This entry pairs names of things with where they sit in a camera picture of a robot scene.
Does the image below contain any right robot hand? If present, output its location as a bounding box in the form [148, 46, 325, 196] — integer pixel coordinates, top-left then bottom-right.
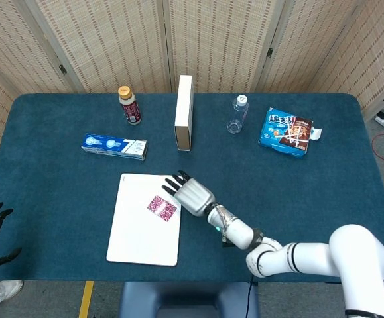
[161, 170, 216, 217]

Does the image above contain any pink patterned card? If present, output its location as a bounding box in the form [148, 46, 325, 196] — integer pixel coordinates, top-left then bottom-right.
[146, 195, 178, 223]

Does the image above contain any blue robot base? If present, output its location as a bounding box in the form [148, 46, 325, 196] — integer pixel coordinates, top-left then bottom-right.
[118, 281, 261, 318]

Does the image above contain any white rectangular board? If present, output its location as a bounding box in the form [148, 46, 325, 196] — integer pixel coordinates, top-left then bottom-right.
[106, 172, 184, 267]

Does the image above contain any white sneaker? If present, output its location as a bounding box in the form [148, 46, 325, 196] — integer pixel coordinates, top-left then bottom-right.
[0, 280, 24, 307]

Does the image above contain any white upright cardboard box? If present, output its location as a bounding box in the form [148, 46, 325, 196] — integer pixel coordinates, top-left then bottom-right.
[174, 75, 194, 152]

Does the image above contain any blue toothpaste box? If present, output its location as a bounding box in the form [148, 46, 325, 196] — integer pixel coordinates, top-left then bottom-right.
[81, 133, 149, 162]

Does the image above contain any clear plastic water bottle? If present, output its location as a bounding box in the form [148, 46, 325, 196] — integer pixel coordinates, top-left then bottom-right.
[225, 94, 249, 134]

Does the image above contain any blue table cloth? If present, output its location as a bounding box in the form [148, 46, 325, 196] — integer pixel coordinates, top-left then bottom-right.
[0, 92, 384, 284]

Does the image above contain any dark red drink bottle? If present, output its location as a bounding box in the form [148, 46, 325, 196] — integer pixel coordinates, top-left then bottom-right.
[117, 85, 143, 126]

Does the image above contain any blue cookie box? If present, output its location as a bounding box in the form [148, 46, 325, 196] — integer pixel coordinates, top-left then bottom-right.
[257, 106, 324, 158]

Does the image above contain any yellow floor tape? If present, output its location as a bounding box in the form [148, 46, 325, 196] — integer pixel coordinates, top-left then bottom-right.
[78, 280, 95, 318]

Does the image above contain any woven folding screen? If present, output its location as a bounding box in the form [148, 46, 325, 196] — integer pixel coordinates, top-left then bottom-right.
[0, 0, 384, 182]

